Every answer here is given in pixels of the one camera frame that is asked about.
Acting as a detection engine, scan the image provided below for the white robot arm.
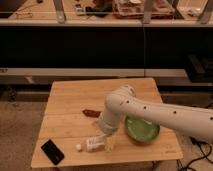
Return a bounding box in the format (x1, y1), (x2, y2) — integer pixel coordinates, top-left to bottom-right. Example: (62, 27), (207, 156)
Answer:
(98, 85), (213, 143)

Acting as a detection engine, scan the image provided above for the green ceramic bowl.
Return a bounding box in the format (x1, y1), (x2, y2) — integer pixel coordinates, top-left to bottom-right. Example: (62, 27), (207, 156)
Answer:
(124, 117), (160, 143)

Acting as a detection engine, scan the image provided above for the wooden folding table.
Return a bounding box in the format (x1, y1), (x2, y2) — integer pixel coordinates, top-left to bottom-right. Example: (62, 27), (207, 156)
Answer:
(31, 78), (183, 169)

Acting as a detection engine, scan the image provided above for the long black workbench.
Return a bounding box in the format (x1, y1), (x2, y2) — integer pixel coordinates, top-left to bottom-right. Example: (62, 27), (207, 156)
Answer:
(0, 20), (213, 79)

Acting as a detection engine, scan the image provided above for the black smartphone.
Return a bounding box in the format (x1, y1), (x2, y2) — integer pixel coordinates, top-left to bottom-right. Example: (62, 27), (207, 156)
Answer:
(41, 139), (64, 165)

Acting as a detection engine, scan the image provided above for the black cable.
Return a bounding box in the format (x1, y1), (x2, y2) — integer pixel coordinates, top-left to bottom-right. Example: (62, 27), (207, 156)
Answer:
(176, 136), (213, 171)

